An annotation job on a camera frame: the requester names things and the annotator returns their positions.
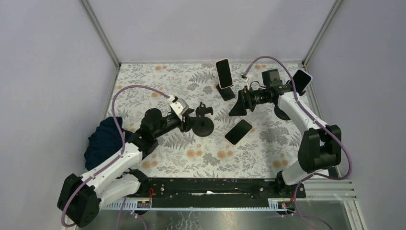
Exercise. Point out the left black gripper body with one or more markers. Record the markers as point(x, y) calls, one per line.
point(185, 123)

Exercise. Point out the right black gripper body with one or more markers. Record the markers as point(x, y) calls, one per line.
point(253, 98)

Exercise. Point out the black folding phone stand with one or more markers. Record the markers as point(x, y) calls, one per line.
point(226, 93)

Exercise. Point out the black round-base phone stand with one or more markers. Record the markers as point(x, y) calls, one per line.
point(288, 108)

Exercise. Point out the small black phone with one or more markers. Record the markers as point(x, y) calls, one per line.
point(224, 73)

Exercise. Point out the lilac-cased phone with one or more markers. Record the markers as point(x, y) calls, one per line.
point(301, 79)

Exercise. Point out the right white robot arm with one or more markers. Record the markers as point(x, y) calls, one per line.
point(319, 148)

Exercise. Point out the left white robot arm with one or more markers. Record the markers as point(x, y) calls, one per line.
point(82, 197)

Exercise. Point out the floral table mat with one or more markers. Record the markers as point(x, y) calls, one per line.
point(269, 147)

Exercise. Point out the dark blue cloth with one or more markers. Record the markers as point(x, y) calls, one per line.
point(103, 143)

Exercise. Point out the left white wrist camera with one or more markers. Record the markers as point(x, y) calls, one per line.
point(178, 105)

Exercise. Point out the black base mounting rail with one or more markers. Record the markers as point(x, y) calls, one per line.
point(215, 192)

